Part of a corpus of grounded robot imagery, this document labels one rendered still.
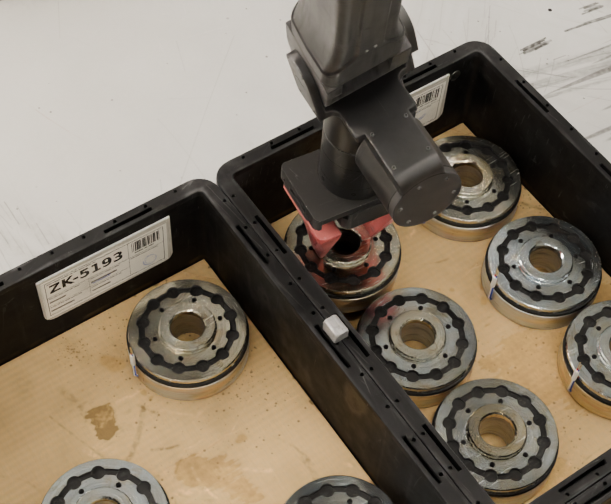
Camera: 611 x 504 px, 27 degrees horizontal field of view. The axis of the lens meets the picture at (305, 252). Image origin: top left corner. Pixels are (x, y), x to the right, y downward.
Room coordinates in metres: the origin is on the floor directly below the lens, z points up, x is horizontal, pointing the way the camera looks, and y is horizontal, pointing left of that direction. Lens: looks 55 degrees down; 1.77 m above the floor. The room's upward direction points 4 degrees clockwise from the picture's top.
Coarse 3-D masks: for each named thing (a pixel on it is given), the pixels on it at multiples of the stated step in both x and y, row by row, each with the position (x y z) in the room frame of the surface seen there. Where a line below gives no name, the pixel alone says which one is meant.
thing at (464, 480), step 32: (448, 64) 0.80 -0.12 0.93; (320, 128) 0.71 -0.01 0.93; (256, 160) 0.67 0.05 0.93; (224, 192) 0.64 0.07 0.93; (256, 224) 0.61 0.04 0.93; (288, 256) 0.58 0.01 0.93; (320, 288) 0.55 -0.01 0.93; (352, 352) 0.49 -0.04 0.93; (384, 384) 0.46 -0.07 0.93; (416, 416) 0.44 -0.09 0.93; (448, 448) 0.41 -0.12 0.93
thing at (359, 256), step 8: (336, 224) 0.64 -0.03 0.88; (352, 232) 0.64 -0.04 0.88; (360, 232) 0.64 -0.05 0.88; (360, 240) 0.63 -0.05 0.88; (368, 240) 0.63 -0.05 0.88; (360, 248) 0.62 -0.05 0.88; (368, 248) 0.62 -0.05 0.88; (328, 256) 0.61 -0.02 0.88; (336, 256) 0.61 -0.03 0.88; (344, 256) 0.61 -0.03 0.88; (352, 256) 0.61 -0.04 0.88; (360, 256) 0.61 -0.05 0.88; (336, 264) 0.61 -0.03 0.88; (344, 264) 0.60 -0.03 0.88; (352, 264) 0.61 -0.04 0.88
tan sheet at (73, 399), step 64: (128, 320) 0.57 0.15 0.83; (0, 384) 0.49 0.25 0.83; (64, 384) 0.50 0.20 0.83; (128, 384) 0.50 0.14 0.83; (256, 384) 0.51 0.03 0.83; (0, 448) 0.44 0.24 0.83; (64, 448) 0.44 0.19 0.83; (128, 448) 0.44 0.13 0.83; (192, 448) 0.45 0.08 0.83; (256, 448) 0.45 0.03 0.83; (320, 448) 0.45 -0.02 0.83
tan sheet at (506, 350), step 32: (288, 224) 0.68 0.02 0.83; (416, 256) 0.65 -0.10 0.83; (448, 256) 0.65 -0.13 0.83; (480, 256) 0.66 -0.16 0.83; (448, 288) 0.62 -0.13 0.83; (480, 288) 0.62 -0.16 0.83; (608, 288) 0.63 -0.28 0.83; (352, 320) 0.58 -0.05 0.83; (480, 320) 0.59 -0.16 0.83; (480, 352) 0.56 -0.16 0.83; (512, 352) 0.56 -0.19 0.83; (544, 352) 0.56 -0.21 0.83; (544, 384) 0.53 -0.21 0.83; (576, 416) 0.50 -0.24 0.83; (576, 448) 0.47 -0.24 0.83; (608, 448) 0.47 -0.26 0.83
